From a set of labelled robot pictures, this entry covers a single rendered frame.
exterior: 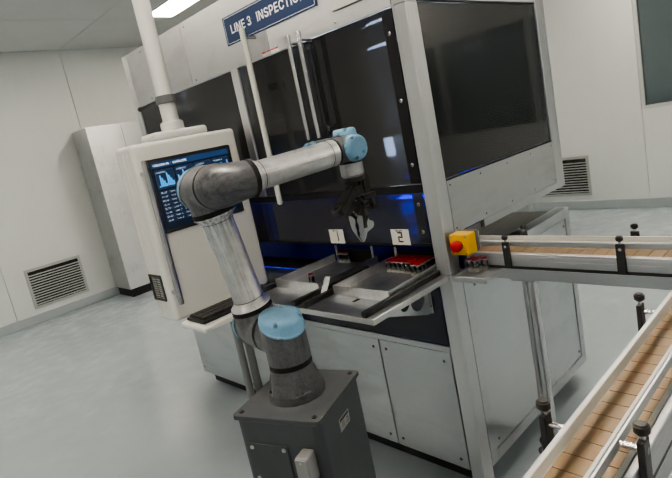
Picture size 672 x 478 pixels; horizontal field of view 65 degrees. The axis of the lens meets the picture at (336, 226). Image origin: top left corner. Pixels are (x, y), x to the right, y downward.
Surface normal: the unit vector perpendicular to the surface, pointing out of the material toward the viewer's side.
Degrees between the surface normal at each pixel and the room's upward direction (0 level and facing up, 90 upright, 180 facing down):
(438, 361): 90
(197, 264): 90
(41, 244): 90
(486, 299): 90
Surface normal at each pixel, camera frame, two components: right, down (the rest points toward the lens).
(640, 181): -0.70, 0.26
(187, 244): 0.68, 0.00
